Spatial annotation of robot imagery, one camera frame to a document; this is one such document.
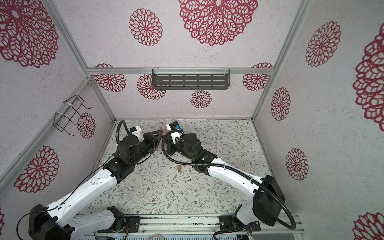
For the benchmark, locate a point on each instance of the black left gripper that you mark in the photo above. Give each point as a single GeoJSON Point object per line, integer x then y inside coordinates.
{"type": "Point", "coordinates": [154, 141]}

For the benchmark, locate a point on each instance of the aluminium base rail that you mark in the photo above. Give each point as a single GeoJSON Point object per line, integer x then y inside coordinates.
{"type": "Point", "coordinates": [196, 227]}

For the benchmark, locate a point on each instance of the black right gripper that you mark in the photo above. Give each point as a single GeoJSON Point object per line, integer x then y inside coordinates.
{"type": "Point", "coordinates": [170, 147]}

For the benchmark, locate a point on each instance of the black wire wall rack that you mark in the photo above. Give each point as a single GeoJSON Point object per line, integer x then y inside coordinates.
{"type": "Point", "coordinates": [64, 118]}

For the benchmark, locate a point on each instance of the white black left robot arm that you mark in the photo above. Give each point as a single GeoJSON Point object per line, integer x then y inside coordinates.
{"type": "Point", "coordinates": [60, 221]}

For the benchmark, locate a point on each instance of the dark grey wall shelf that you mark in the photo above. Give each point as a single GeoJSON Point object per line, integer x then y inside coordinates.
{"type": "Point", "coordinates": [194, 79]}

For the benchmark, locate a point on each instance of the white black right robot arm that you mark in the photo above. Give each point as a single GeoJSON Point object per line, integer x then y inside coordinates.
{"type": "Point", "coordinates": [268, 201]}

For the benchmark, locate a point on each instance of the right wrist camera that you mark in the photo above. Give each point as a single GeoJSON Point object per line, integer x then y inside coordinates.
{"type": "Point", "coordinates": [176, 131]}

